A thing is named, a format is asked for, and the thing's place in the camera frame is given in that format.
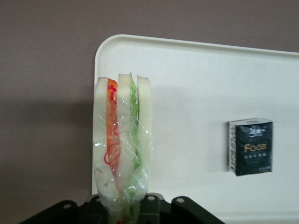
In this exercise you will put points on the black tissue pack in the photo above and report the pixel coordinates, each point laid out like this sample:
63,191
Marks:
253,149

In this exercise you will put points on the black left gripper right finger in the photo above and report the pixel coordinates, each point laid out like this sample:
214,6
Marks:
153,211

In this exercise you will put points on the plastic-wrapped toy sandwich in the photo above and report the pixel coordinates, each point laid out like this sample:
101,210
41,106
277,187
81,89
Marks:
123,144

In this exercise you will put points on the white plastic tray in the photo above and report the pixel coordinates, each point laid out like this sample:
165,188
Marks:
187,81

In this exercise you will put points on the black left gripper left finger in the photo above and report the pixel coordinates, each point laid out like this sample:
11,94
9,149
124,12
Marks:
93,212

